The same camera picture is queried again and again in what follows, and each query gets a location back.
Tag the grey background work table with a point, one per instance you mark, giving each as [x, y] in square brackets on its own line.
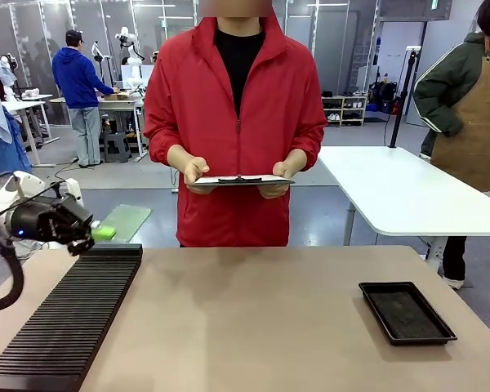
[114, 107]

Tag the white background desk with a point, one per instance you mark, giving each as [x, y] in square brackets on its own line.
[28, 106]

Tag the person's right hand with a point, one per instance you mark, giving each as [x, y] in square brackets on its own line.
[188, 165]

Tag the black plastic tray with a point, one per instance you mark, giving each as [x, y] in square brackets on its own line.
[406, 314]

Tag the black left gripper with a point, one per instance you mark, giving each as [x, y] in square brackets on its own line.
[45, 222]

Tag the person's right forearm red sleeve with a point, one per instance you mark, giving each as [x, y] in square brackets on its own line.
[157, 143]

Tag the black slotted PCB rack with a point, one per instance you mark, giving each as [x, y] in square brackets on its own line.
[65, 310]

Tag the black pole with white head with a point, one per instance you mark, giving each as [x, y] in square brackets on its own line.
[402, 102]

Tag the grey step stool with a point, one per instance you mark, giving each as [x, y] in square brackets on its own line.
[116, 147]

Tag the black equipment bags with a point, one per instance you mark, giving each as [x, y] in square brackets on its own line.
[386, 96]

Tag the person in brown apron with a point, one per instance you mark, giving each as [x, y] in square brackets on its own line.
[473, 122]

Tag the black clipboard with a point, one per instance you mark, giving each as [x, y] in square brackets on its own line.
[245, 181]

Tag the person's left forearm red sleeve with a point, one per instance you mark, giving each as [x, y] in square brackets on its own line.
[314, 139]

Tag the wooden shoe shelf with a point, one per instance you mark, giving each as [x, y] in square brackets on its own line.
[345, 110]

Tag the person in red jacket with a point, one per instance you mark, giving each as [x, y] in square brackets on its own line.
[212, 102]

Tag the person's left hand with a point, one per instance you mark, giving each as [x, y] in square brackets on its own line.
[296, 165]

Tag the person in light blue cloth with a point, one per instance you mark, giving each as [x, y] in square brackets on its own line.
[0, 134]

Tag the person in blue hoodie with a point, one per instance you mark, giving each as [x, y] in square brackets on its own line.
[75, 77]

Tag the white rounded table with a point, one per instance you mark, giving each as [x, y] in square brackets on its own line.
[392, 192]

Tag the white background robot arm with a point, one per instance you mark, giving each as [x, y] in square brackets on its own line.
[134, 61]

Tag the brown cardboard box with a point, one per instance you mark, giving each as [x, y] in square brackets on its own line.
[116, 96]

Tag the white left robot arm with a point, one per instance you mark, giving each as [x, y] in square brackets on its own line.
[20, 184]

